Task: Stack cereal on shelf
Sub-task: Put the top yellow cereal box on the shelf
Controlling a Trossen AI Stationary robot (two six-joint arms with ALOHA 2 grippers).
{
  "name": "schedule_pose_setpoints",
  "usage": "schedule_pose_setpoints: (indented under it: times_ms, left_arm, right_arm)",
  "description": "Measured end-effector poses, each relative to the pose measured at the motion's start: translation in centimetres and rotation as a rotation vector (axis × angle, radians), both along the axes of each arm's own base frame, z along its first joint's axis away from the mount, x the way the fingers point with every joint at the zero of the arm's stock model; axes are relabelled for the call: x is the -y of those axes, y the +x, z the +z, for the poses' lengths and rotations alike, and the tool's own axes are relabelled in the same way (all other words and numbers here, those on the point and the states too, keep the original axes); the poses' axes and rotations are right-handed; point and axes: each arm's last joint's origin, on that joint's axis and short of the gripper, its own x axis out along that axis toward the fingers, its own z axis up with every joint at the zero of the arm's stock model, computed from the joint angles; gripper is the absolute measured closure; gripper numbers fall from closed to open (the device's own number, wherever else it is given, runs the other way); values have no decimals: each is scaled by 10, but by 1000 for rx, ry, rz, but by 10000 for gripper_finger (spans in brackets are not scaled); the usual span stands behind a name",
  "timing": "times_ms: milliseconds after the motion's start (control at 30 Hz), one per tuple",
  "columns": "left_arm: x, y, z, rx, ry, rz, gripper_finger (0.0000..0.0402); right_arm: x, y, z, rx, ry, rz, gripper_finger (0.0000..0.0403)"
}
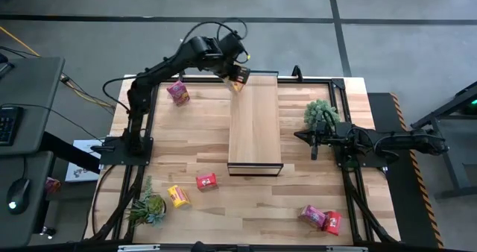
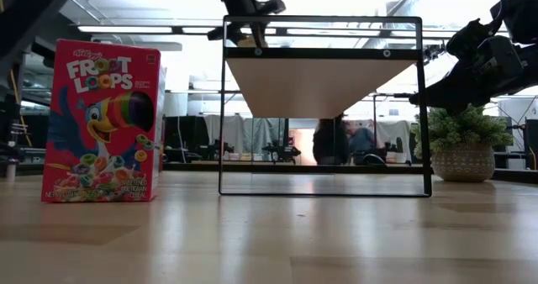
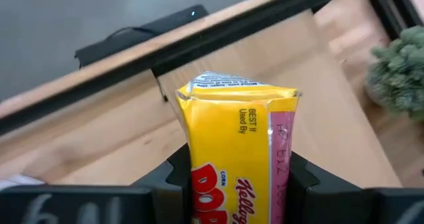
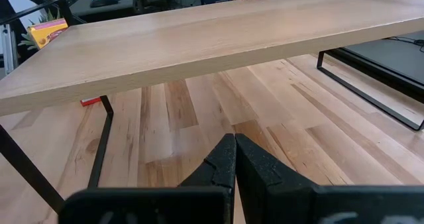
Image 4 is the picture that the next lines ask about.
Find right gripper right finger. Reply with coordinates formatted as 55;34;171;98
235;133;424;224

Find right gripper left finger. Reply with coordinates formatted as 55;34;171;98
58;133;237;224

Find red Froot Loops cereal box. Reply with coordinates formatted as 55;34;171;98
80;97;102;107

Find yellow Corn Pops cereal box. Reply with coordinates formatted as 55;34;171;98
26;17;69;50

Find black side platform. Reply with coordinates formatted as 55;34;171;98
326;30;424;104

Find dark grey desk pad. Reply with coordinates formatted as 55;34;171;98
69;0;140;19

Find black computer mouse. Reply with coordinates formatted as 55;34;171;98
89;0;120;9

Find green potted plant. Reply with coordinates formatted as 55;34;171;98
18;9;64;51

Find aluminium extrusion bar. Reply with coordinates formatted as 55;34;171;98
0;23;18;76

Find wooden shelf with black frame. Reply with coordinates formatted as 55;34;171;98
0;0;424;215

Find black cable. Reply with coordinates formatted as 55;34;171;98
386;34;424;54

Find black metal rig frame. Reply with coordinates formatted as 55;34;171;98
0;0;76;27

